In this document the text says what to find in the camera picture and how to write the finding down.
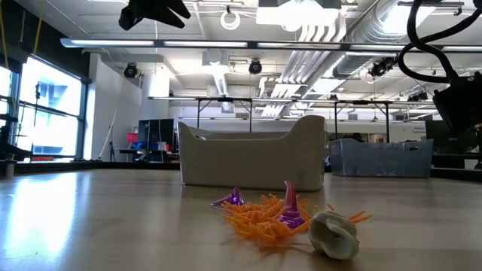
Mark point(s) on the black aluminium table frame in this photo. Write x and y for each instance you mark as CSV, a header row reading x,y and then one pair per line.
x,y
113,165

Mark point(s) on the white leaning pole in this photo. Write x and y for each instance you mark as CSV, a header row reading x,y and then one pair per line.
x,y
108,133

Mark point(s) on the small pale plastic skull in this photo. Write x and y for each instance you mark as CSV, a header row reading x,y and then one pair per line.
x,y
331,235

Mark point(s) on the dark translucent plastic bin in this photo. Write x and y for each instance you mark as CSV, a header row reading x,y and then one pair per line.
x,y
376,162

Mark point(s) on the black computer monitor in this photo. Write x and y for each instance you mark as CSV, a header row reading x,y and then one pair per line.
x,y
158,131
437,137

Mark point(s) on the black overhead camera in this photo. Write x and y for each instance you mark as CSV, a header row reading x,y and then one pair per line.
x,y
130,70
255,67

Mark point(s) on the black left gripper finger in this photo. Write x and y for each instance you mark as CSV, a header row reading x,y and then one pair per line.
x,y
150,7
169,18

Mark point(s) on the black overhead crossbar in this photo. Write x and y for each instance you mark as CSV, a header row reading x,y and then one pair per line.
x,y
252,45

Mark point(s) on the black chair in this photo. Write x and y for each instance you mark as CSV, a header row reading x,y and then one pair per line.
x,y
11,150

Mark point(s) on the dark background desk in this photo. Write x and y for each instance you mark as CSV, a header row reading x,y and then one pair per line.
x,y
452,161

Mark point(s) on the red box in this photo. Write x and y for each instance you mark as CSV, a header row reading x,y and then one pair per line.
x,y
132,137

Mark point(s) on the black ceiling spotlights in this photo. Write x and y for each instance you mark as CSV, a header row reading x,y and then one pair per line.
x,y
380,67
418,96

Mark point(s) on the orange plastic spider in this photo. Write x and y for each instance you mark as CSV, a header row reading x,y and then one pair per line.
x,y
241,211
359,217
273,201
260,229

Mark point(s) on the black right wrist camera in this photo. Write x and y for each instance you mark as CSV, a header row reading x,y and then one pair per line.
x,y
461,105

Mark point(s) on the white plastic bin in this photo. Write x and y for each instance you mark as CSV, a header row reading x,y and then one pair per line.
x,y
256,162

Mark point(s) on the purple translucent plastic cone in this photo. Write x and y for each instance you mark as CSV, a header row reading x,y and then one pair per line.
x,y
290,211
235,197

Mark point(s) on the black frame background table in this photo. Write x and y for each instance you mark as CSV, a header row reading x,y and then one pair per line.
x,y
226,99
361,102

